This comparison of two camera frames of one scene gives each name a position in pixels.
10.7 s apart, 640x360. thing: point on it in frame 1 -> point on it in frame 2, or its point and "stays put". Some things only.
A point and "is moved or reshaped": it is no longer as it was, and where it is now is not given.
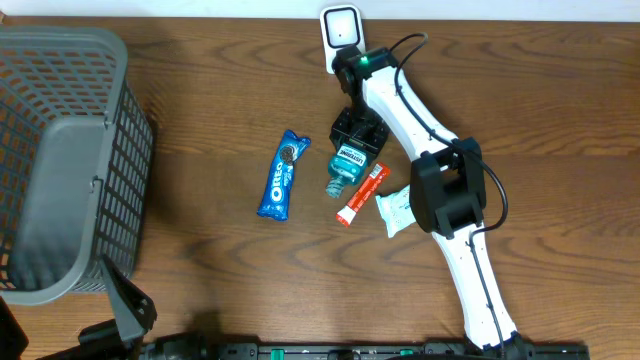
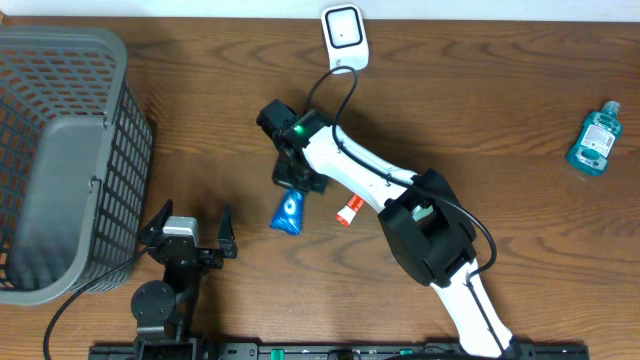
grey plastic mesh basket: (76, 161) stays put
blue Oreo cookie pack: (276, 195) is moved or reshaped
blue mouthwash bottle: (346, 166) is moved or reshaped
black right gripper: (372, 144) -> (280, 175)
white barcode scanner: (341, 27) stays put
